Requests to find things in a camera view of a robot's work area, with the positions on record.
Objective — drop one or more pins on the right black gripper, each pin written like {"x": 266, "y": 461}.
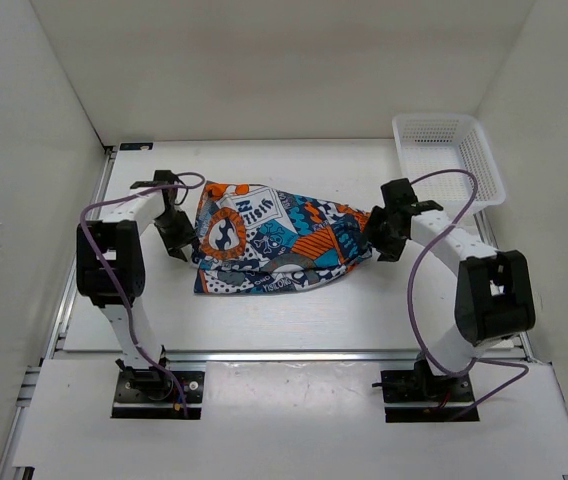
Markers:
{"x": 389, "y": 252}

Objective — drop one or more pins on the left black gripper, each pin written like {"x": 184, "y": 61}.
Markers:
{"x": 188, "y": 236}

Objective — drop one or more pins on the colourful patterned shorts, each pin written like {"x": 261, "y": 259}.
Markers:
{"x": 255, "y": 239}

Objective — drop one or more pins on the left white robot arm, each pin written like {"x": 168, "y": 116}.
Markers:
{"x": 110, "y": 268}

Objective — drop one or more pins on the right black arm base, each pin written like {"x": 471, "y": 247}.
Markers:
{"x": 408, "y": 401}

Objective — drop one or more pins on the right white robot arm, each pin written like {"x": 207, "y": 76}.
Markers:
{"x": 493, "y": 297}

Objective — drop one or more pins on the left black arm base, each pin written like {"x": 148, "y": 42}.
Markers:
{"x": 150, "y": 394}

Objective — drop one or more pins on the small dark label sticker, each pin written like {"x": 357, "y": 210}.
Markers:
{"x": 136, "y": 146}

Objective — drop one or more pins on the white plastic mesh basket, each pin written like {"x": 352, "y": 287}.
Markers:
{"x": 430, "y": 142}

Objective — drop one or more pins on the aluminium front rail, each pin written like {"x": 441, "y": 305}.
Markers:
{"x": 517, "y": 352}

